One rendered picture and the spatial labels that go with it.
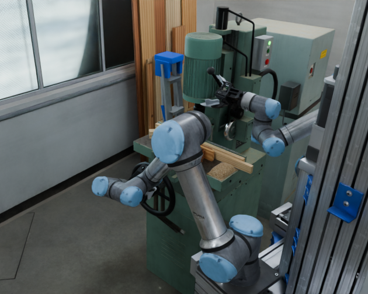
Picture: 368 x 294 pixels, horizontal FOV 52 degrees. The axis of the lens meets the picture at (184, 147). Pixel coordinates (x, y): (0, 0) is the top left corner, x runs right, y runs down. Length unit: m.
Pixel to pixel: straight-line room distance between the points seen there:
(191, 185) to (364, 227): 0.51
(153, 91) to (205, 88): 1.58
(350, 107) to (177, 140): 0.48
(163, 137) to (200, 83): 0.75
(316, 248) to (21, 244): 2.10
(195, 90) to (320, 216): 0.86
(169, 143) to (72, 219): 2.04
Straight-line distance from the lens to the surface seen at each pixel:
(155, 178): 1.45
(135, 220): 2.97
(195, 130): 1.14
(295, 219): 1.44
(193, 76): 1.81
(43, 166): 3.14
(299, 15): 4.05
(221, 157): 1.94
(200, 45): 1.76
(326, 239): 1.32
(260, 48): 2.00
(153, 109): 3.42
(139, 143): 2.10
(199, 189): 1.15
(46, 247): 2.85
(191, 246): 2.16
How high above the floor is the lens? 1.87
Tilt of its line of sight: 28 degrees down
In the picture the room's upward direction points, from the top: 3 degrees clockwise
